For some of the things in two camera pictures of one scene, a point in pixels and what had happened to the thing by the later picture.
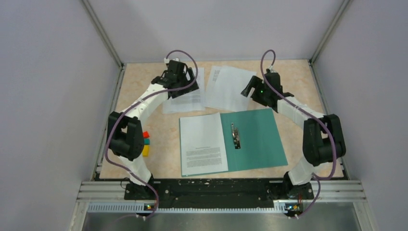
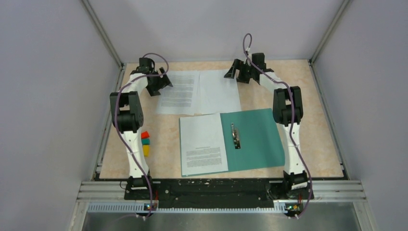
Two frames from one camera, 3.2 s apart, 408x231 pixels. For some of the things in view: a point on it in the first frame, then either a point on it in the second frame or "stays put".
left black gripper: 179,93 to 163,82
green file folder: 260,142 stays put
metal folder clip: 235,137 stays put
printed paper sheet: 202,144 stays put
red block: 146,134 stays put
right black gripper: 255,81 to 239,65
